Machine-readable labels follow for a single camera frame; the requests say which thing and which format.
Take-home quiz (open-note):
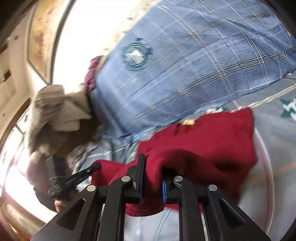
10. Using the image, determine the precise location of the red knit sweater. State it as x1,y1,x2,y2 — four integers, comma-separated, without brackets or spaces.
91,107,258,217

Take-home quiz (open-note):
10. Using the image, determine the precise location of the grey crumpled cloth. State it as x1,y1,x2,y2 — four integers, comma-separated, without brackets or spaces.
66,142,98,174

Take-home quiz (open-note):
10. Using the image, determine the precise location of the grey plaid bed sheet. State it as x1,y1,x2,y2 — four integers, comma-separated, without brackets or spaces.
69,71,296,241

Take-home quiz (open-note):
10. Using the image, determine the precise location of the beige cloth pile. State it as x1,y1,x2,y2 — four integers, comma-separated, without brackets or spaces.
26,85,92,157

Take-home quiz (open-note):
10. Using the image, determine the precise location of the maroon knit cloth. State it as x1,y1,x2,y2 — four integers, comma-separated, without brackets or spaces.
84,56,104,93

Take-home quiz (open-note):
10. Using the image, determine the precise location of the blue plaid pillow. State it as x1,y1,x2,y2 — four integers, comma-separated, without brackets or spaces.
90,1,295,142

